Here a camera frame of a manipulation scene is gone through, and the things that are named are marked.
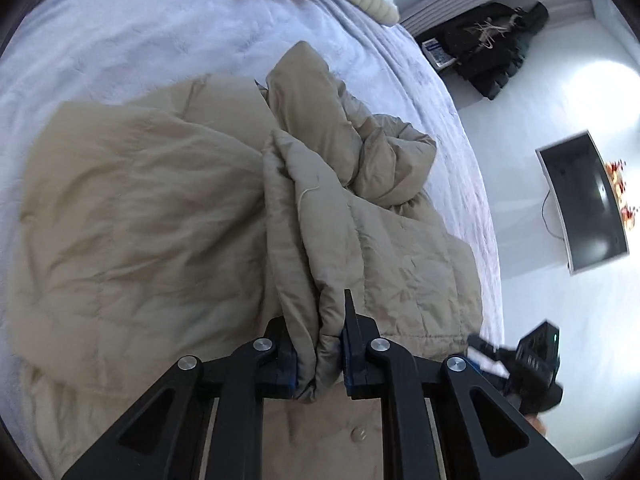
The grey framed monitor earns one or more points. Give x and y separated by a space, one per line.
585 205

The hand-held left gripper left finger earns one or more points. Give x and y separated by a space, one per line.
289 370

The blue and white box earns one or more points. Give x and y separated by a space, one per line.
439 54

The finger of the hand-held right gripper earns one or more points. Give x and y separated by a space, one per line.
487 355

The orange flower decoration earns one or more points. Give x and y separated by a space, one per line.
622 195

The black jacket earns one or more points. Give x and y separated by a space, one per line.
492 45

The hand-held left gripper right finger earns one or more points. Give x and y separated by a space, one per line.
348 365

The beige puffer coat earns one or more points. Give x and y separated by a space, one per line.
190 220

